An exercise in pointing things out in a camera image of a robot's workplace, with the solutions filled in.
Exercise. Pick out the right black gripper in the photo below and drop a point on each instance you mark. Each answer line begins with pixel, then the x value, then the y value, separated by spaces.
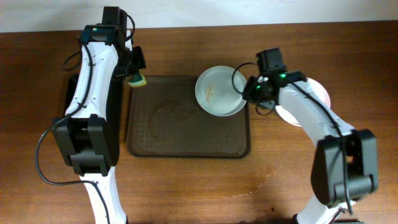
pixel 250 90

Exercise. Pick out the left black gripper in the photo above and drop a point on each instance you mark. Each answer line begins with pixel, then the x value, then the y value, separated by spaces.
pixel 137 65

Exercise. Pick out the green yellow sponge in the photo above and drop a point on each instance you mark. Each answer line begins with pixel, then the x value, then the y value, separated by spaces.
pixel 137 80

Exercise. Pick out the pale green plate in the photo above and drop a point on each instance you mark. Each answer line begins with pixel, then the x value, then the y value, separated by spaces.
pixel 218 92

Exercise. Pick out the white plate front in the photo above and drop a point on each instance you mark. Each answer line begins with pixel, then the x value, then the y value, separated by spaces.
pixel 319 91

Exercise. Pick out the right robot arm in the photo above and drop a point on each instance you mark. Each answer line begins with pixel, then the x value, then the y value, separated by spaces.
pixel 344 168

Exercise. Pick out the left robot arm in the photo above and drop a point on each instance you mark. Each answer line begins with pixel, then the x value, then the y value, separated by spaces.
pixel 88 135

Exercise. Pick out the black tray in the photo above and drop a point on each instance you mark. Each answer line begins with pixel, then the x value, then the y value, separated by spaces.
pixel 71 87

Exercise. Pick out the brown serving tray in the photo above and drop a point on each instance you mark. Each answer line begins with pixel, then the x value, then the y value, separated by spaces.
pixel 166 121

